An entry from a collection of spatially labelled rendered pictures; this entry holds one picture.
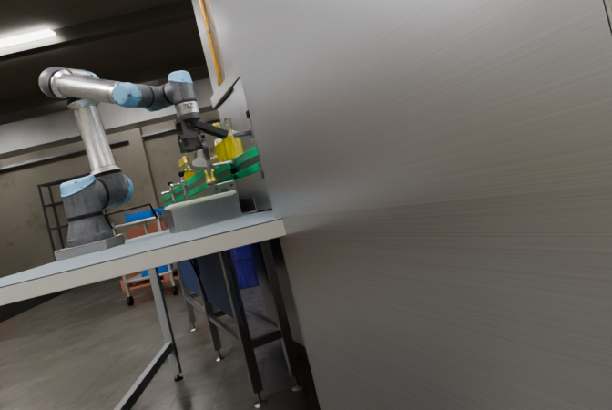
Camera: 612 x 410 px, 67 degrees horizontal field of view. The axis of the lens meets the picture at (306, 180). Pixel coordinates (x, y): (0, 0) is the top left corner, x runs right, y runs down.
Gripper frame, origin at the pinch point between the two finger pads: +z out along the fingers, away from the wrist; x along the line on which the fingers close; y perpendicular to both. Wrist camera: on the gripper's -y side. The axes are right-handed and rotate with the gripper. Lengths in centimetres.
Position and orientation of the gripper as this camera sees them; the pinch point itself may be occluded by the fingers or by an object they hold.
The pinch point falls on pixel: (209, 172)
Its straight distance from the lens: 162.1
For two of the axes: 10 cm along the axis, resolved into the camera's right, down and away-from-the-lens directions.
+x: 3.8, -1.1, -9.2
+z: 2.4, 9.7, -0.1
